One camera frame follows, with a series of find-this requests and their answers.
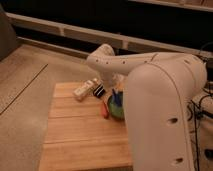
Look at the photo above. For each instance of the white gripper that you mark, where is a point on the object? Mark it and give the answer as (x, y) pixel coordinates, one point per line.
(113, 81)

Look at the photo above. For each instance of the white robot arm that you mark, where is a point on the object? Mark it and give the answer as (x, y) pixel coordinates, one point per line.
(157, 90)

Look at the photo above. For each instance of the green ceramic bowl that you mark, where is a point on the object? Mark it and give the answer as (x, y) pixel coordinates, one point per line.
(114, 110)

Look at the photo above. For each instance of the black white striped object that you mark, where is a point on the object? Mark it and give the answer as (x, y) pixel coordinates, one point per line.
(99, 91)

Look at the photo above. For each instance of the red chili pepper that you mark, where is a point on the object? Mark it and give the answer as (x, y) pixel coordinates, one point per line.
(104, 110)

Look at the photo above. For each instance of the cream rectangular box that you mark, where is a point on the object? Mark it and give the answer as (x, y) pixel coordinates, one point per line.
(82, 91)

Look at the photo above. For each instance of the wooden table board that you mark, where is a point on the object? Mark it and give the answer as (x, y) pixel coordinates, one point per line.
(78, 138)

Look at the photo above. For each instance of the white wall railing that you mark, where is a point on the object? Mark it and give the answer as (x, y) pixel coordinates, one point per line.
(96, 36)

